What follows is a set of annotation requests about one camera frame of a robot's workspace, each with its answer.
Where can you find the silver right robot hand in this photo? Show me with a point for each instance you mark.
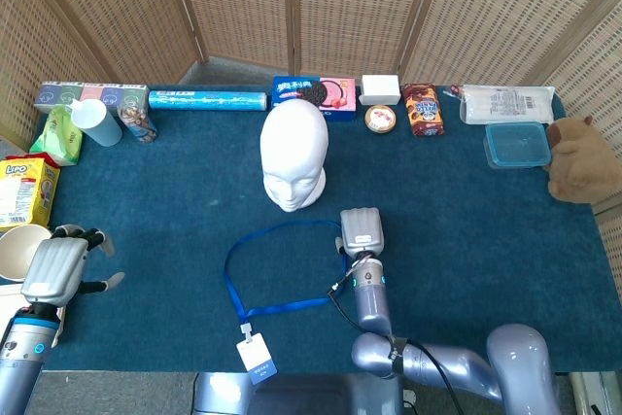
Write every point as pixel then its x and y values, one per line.
pixel 362 230

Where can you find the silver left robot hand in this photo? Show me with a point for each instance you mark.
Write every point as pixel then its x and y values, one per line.
pixel 53 269

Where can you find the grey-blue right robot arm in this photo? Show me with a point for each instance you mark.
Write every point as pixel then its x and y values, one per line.
pixel 371 303

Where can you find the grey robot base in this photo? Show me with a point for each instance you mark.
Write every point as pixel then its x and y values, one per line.
pixel 291 395

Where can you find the cream bowl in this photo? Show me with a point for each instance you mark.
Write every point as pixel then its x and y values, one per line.
pixel 17 250

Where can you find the blue tablecloth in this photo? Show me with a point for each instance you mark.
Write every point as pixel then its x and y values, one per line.
pixel 437 240

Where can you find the yellow Lipo snack packet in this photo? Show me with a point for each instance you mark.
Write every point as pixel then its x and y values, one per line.
pixel 24 191

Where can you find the white foam mannequin head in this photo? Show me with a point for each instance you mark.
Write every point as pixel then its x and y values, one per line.
pixel 294 143

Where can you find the round tin with label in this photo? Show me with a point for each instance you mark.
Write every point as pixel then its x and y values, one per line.
pixel 380 118

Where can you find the green tissue packet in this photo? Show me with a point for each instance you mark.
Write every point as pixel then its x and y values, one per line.
pixel 56 135

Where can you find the brown biscuit packet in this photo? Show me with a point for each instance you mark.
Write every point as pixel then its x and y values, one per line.
pixel 424 111

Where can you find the small white box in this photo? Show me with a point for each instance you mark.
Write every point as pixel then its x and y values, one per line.
pixel 380 87

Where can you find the pale blue plastic cup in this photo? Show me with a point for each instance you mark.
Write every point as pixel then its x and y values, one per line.
pixel 99 126

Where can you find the blue and pink Oreo box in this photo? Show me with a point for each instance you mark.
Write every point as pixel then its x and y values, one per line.
pixel 291 89

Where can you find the small red and white packet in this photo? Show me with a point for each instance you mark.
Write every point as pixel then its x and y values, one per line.
pixel 454 91

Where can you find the clear container with blue lid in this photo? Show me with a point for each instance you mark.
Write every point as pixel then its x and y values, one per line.
pixel 517 145

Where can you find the multicolour tissue pack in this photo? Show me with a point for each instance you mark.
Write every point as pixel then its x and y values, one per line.
pixel 92 93

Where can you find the clear plastic packet with barcode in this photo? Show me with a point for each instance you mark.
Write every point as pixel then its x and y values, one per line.
pixel 505 104

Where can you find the light blue film roll box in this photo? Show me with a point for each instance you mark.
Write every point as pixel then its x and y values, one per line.
pixel 209 100

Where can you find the woven bamboo folding screen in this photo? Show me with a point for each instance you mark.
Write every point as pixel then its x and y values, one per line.
pixel 359 7

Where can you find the brown plush toy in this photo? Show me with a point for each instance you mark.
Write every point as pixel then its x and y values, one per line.
pixel 578 167

